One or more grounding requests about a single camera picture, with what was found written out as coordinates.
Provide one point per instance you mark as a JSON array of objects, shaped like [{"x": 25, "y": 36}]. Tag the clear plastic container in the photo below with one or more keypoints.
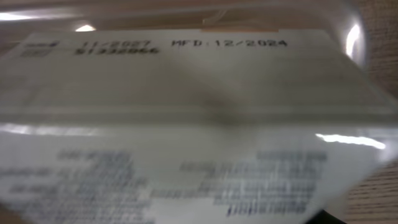
[{"x": 341, "y": 20}]

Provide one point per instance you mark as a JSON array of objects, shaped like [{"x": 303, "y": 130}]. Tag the blue VapoDrops lozenge box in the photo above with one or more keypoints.
[{"x": 186, "y": 126}]

